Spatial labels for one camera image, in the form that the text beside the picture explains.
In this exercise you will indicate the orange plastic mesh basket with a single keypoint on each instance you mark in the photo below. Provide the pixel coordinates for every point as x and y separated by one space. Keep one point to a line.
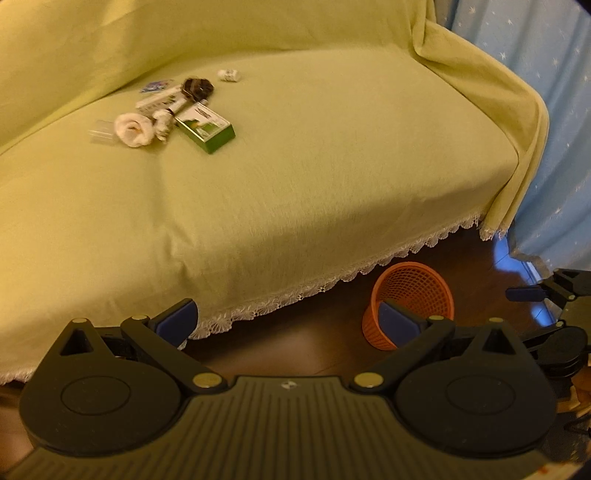
403 298

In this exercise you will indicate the small white pill bottle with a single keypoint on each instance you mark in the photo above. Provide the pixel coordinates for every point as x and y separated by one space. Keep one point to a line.
229 75

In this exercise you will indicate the green and white box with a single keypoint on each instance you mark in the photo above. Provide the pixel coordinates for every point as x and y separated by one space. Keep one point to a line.
209 130

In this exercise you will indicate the long white medicine box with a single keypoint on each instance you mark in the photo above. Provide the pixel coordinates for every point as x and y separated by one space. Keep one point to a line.
159 100

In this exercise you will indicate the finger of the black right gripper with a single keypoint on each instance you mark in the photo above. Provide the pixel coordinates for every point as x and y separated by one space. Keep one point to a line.
563 286

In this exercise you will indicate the brown spray bottle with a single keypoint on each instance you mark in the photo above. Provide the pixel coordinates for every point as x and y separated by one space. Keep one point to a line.
182 104

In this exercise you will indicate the brown hair scrunchie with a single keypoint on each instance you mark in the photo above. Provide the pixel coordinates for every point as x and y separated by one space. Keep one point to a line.
197 89

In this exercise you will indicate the blue labelled clear plastic box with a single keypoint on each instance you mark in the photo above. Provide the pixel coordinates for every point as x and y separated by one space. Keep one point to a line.
156 86

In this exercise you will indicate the yellow-green sofa cover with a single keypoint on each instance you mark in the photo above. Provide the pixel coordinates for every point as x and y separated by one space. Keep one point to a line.
364 130

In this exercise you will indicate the clear plastic case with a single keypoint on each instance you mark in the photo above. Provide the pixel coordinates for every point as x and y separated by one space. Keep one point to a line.
103 132

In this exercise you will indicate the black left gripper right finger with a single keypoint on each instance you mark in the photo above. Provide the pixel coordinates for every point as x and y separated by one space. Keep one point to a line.
471 392

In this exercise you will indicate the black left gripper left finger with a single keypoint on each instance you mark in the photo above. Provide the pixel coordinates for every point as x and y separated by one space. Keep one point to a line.
103 390

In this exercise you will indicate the white tissue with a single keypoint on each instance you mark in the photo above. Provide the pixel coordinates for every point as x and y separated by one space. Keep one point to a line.
162 121

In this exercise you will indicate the white sock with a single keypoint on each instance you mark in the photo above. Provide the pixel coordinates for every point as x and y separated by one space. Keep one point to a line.
134 130

